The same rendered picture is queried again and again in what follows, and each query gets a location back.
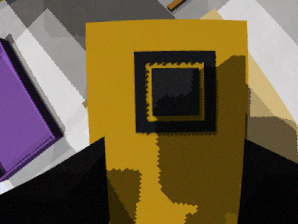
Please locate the thin orange rod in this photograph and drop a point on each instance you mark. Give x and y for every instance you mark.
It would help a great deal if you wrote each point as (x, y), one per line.
(173, 6)

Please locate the purple shallow tray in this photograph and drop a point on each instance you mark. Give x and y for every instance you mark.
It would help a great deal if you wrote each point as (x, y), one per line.
(26, 126)

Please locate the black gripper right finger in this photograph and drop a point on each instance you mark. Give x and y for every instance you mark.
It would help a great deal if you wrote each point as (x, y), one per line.
(269, 192)

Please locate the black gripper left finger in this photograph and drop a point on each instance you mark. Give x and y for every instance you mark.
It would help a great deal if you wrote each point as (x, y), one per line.
(72, 192)

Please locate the tan wooden floor panel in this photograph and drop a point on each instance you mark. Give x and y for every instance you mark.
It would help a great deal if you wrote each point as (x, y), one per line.
(269, 124)

